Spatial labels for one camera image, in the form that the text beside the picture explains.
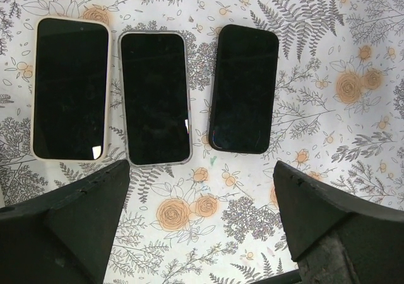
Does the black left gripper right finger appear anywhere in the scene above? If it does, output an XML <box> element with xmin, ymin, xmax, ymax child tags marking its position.
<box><xmin>273</xmin><ymin>162</ymin><xmax>403</xmax><ymax>283</ymax></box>

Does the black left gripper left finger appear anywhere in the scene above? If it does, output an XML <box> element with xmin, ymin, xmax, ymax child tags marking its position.
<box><xmin>1</xmin><ymin>160</ymin><xmax>130</xmax><ymax>283</ymax></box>

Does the beige phone case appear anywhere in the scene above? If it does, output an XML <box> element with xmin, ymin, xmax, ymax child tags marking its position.
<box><xmin>30</xmin><ymin>16</ymin><xmax>113</xmax><ymax>162</ymax></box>

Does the blue smartphone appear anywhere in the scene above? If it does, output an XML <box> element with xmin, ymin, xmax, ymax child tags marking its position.
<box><xmin>33</xmin><ymin>18</ymin><xmax>110</xmax><ymax>160</ymax></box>

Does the black phone case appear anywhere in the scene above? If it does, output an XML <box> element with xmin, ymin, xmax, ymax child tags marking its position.
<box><xmin>208</xmin><ymin>23</ymin><xmax>280</xmax><ymax>155</ymax></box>

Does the clear magsafe phone case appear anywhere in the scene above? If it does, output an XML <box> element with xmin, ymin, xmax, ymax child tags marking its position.
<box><xmin>117</xmin><ymin>30</ymin><xmax>194</xmax><ymax>167</ymax></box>

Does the silver smartphone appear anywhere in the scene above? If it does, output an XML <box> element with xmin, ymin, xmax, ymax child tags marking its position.
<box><xmin>120</xmin><ymin>33</ymin><xmax>191</xmax><ymax>165</ymax></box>

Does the dark smartphone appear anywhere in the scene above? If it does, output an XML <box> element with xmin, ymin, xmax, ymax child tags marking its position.
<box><xmin>210</xmin><ymin>25</ymin><xmax>278</xmax><ymax>152</ymax></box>

